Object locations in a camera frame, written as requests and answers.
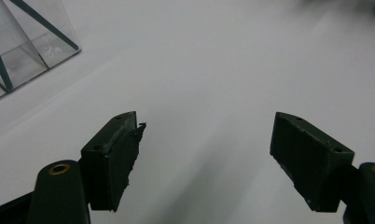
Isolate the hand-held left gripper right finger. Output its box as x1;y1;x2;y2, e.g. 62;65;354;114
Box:
269;111;355;214

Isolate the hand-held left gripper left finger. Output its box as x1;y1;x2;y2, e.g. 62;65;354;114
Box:
80;110;147;213

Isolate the clear plastic compartment organizer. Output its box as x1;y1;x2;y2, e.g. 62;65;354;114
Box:
0;0;82;105

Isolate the white table cover sheet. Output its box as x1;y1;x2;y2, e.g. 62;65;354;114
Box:
0;0;375;224

